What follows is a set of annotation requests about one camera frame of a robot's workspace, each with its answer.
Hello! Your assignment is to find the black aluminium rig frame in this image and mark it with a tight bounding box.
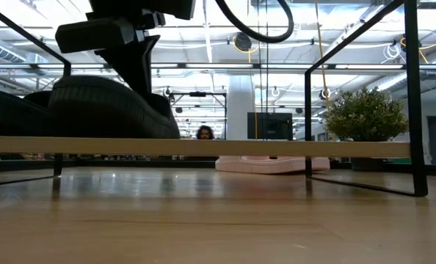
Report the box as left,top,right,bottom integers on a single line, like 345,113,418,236
0,157,436,177

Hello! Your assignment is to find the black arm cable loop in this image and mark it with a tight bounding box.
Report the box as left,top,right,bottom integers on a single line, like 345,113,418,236
214,0,296,45

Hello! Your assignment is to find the potted green plant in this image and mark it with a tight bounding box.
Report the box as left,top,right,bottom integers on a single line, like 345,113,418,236
324,87,410,172

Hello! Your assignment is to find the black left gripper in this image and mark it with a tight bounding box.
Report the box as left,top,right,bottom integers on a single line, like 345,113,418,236
55,0,197,99

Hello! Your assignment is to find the black slide sandal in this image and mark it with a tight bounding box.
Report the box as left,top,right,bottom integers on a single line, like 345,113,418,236
0,87,54,138
48,76,181,139

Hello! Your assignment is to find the person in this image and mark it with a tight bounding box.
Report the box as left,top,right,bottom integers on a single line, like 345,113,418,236
195,125,216,141

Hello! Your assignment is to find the black monitor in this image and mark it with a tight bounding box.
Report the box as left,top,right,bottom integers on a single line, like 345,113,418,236
247,112,294,142

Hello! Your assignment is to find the yellow hanging cable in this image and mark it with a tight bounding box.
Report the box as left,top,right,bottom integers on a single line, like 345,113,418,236
313,0,331,111

